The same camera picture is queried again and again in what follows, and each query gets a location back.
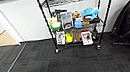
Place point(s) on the small yellow toy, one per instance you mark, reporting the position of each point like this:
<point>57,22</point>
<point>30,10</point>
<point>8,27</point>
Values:
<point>69,38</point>

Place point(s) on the white box with dark picture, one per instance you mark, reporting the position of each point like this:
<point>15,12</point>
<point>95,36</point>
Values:
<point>60,38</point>

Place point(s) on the green and white bowl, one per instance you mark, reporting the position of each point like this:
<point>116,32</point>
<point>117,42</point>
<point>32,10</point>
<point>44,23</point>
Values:
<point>55,26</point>

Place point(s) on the black and white picture box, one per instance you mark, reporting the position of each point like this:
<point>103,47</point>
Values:
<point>67,20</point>

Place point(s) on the small blue box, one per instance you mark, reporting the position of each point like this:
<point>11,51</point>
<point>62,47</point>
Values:
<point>78,24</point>

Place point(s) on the yellow packet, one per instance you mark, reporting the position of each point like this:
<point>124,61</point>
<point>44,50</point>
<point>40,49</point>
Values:
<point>52,20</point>

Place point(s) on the tan plush toy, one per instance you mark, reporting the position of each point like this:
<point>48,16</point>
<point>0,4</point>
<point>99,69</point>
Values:
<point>76,14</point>

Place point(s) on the small tan cardboard box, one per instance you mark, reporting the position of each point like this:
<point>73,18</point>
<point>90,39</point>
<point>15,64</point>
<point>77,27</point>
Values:
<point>85,21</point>

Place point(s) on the light blue plush toy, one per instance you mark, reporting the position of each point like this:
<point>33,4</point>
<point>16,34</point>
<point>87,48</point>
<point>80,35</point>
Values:
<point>90,12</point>

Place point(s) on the white door frame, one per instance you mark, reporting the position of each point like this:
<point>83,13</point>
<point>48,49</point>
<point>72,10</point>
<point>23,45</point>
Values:
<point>4,21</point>

